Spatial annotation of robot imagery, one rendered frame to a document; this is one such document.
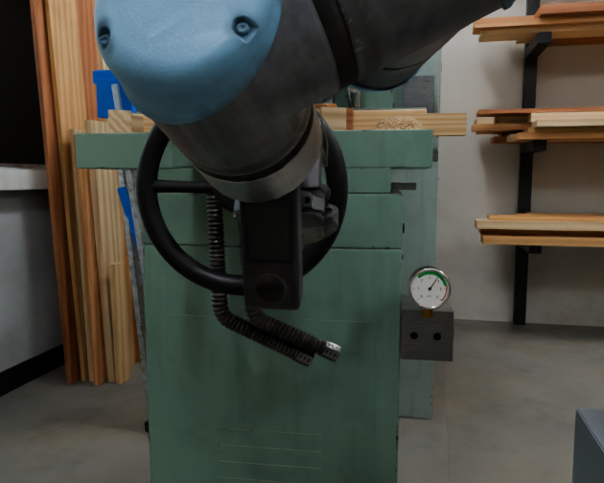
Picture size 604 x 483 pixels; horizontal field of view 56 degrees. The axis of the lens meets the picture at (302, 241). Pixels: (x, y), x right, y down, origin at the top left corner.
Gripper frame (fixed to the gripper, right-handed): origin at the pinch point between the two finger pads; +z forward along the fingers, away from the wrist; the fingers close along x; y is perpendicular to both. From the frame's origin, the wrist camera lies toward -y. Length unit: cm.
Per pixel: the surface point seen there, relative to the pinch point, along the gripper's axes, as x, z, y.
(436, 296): -15.7, 29.7, -1.0
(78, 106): 118, 138, 90
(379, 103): -6, 53, 43
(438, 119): -17, 40, 33
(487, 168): -60, 255, 106
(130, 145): 34.5, 26.7, 23.2
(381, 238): -7.3, 32.6, 8.7
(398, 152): -10.0, 27.9, 21.4
